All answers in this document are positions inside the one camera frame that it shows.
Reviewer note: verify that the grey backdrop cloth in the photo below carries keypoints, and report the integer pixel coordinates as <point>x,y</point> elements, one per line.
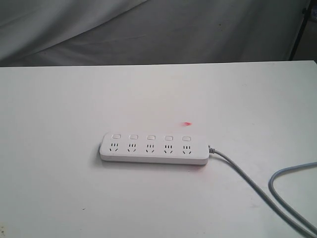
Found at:
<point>129,32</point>

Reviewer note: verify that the white five-outlet power strip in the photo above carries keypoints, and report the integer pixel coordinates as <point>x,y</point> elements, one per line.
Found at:
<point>154,148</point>

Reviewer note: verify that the black tripod stand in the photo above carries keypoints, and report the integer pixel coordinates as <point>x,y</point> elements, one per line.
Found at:
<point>306,12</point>

